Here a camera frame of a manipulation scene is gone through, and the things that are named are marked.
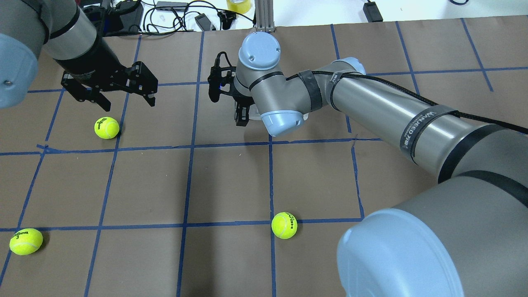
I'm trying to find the yellow tennis ball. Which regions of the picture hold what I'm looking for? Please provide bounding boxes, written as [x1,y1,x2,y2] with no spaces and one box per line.
[9,228,44,256]
[94,117,120,139]
[271,211,298,240]

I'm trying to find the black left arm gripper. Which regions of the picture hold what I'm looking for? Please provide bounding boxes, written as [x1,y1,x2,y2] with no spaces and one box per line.
[61,61,158,112]

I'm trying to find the yellow tape roll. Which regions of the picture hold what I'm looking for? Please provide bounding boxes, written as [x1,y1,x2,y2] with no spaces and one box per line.
[226,0,252,14]

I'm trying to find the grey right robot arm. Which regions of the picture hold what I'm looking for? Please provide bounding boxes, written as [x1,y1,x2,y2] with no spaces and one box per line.
[234,32,528,297]

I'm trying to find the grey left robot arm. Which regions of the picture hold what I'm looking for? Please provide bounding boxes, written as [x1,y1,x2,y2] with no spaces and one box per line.
[0,0,158,111]

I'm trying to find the aluminium frame post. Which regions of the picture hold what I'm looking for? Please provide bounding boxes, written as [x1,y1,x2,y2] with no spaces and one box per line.
[254,0,276,33]

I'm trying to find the black power adapter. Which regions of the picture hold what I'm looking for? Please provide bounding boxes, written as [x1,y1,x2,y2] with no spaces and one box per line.
[362,0,384,23]
[194,13,217,31]

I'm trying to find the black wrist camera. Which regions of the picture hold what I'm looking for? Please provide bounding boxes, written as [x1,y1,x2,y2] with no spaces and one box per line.
[207,51,232,103]

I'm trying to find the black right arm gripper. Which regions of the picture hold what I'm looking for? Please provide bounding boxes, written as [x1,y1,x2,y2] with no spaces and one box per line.
[234,70,253,127]

